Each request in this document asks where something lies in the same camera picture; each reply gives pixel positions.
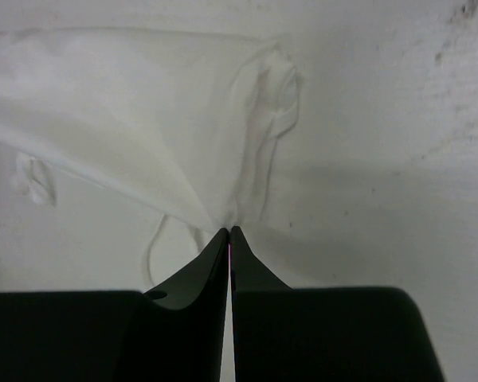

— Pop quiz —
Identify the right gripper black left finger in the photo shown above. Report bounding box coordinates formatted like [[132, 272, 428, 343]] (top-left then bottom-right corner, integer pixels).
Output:
[[144, 228, 228, 381]]

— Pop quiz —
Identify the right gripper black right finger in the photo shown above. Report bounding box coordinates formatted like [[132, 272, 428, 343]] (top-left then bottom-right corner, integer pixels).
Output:
[[230, 226, 293, 381]]

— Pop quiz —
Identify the white tank top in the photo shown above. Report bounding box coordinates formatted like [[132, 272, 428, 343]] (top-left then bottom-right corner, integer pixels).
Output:
[[0, 25, 306, 287]]

